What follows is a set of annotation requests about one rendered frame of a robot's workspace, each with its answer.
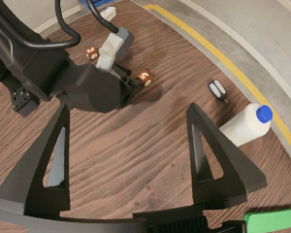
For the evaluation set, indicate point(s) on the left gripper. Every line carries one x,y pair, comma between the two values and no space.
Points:
106,61

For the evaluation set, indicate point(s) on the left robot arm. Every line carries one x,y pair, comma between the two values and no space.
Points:
38,71

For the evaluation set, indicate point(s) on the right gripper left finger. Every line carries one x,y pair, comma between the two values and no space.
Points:
23,190

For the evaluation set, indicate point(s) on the green rectangular block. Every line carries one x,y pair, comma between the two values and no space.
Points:
267,221

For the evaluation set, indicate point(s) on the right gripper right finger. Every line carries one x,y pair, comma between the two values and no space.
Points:
240,175

